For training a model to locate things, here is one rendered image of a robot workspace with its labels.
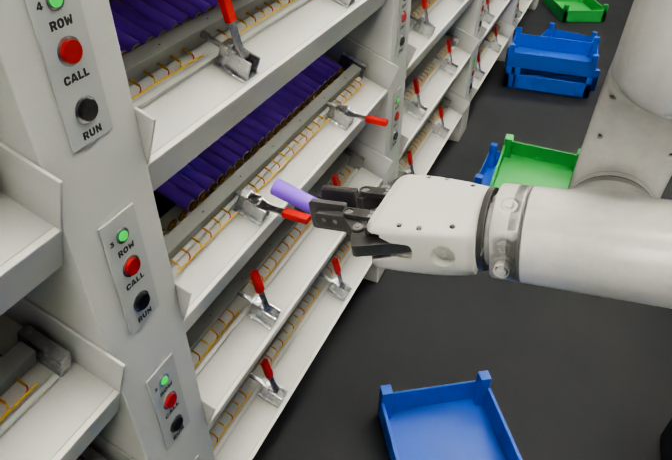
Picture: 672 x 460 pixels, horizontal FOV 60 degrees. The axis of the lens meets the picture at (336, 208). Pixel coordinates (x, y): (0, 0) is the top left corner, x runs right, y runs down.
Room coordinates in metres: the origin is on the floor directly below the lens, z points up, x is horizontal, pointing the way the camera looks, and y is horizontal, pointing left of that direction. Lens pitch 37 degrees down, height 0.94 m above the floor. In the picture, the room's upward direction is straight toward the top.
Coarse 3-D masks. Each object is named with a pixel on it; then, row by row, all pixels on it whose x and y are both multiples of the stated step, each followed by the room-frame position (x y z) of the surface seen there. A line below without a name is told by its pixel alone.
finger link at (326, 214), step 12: (312, 204) 0.46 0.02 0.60; (324, 204) 0.45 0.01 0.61; (336, 204) 0.45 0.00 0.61; (312, 216) 0.46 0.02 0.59; (324, 216) 0.44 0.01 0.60; (336, 216) 0.44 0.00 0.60; (324, 228) 0.45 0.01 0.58; (336, 228) 0.44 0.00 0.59; (348, 228) 0.42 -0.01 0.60; (360, 228) 0.41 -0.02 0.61
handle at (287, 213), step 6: (258, 204) 0.58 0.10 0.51; (264, 204) 0.58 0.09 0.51; (270, 210) 0.57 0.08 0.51; (276, 210) 0.57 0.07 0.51; (282, 210) 0.57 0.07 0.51; (288, 210) 0.57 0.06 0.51; (294, 210) 0.57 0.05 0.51; (282, 216) 0.56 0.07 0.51; (288, 216) 0.56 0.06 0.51; (294, 216) 0.56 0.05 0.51; (300, 216) 0.56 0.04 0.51; (306, 216) 0.56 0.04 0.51; (300, 222) 0.55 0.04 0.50; (306, 222) 0.55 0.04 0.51
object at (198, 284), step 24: (336, 48) 1.01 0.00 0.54; (360, 48) 0.99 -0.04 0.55; (360, 72) 0.97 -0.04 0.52; (384, 72) 0.97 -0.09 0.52; (360, 96) 0.92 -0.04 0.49; (384, 96) 0.96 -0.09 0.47; (360, 120) 0.85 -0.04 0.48; (312, 144) 0.76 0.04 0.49; (336, 144) 0.77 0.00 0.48; (288, 168) 0.69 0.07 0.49; (312, 168) 0.70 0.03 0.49; (264, 192) 0.63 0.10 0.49; (168, 216) 0.55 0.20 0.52; (240, 216) 0.58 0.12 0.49; (216, 240) 0.53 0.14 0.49; (240, 240) 0.54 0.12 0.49; (264, 240) 0.59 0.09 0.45; (192, 264) 0.49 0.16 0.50; (216, 264) 0.50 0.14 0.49; (240, 264) 0.53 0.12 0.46; (192, 288) 0.46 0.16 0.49; (216, 288) 0.48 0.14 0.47; (192, 312) 0.43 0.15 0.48
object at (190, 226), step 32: (352, 64) 0.97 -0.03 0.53; (320, 96) 0.84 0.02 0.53; (288, 128) 0.74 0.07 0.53; (256, 160) 0.66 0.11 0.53; (288, 160) 0.69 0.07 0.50; (224, 192) 0.58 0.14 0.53; (256, 192) 0.62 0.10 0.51; (192, 224) 0.52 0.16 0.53; (224, 224) 0.55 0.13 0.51; (192, 256) 0.49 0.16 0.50
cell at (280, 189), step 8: (280, 184) 0.49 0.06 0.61; (288, 184) 0.49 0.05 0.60; (272, 192) 0.48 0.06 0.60; (280, 192) 0.48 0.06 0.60; (288, 192) 0.48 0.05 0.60; (296, 192) 0.48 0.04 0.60; (304, 192) 0.48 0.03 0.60; (288, 200) 0.48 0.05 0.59; (296, 200) 0.47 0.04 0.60; (304, 200) 0.47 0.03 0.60; (304, 208) 0.47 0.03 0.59
